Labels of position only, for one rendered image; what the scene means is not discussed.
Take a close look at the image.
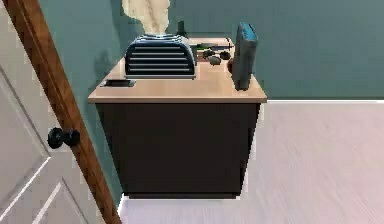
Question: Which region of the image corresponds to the dark cabinet with wooden top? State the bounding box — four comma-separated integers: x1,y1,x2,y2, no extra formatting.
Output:
87,36,268,200

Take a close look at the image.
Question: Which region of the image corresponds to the dark blue slatted toaster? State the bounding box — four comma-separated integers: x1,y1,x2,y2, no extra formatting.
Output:
124,33,198,80

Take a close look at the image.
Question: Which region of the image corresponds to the blue grey upright book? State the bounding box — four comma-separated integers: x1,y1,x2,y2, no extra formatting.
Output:
231,21,259,92

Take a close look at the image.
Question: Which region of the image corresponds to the black flat phone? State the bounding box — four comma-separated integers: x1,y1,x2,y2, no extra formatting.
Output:
104,78,137,88

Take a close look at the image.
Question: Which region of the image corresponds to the dark small bottle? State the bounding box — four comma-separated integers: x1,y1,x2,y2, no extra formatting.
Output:
176,20,188,38

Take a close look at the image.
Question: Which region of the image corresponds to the black round door knob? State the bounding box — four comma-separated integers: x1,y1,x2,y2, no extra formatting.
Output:
47,127,81,150

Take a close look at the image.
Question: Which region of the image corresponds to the white panelled room door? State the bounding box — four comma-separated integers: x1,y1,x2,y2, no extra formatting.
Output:
0,0,122,224

